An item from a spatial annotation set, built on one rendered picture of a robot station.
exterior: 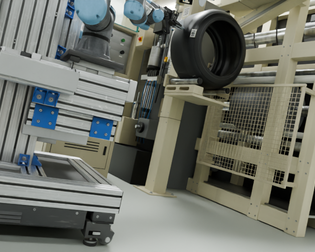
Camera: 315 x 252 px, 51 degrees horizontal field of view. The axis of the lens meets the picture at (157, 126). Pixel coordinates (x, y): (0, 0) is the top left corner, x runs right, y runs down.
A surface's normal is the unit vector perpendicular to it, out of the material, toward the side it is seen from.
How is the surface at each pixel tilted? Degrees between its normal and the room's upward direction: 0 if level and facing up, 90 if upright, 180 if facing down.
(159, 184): 90
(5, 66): 90
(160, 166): 90
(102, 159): 90
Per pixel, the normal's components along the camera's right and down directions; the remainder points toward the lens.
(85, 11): -0.04, 0.10
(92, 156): 0.54, 0.10
